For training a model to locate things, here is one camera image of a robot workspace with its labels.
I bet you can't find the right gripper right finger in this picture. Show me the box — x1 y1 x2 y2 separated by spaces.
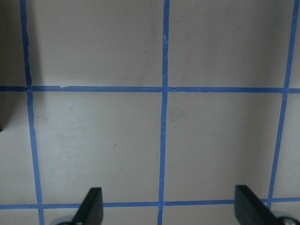
234 185 280 225

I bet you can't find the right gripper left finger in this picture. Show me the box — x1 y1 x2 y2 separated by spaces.
71 187 104 225

